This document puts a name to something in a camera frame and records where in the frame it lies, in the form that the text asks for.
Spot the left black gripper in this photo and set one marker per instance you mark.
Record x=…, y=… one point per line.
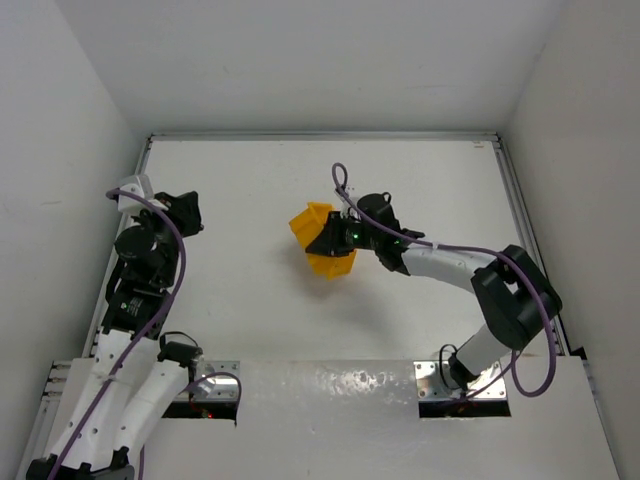
x=181, y=212

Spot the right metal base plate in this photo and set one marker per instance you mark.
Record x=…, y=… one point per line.
x=488, y=386

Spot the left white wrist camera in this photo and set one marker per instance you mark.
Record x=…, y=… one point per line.
x=138, y=185

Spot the yellow plastic bin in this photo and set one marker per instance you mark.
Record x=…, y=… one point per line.
x=317, y=230

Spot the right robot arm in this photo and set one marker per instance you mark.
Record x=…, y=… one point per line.
x=516, y=299

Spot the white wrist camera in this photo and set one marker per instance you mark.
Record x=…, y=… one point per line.
x=348, y=197
x=138, y=185

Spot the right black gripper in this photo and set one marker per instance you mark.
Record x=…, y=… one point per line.
x=330, y=235

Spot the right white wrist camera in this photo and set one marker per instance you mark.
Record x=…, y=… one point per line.
x=348, y=197

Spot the white front cover board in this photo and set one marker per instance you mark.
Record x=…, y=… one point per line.
x=364, y=420

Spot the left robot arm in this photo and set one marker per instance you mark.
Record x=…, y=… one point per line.
x=135, y=375

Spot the metal base plate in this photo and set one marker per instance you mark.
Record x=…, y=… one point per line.
x=218, y=383
x=488, y=386

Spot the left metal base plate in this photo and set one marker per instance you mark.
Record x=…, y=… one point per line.
x=218, y=383

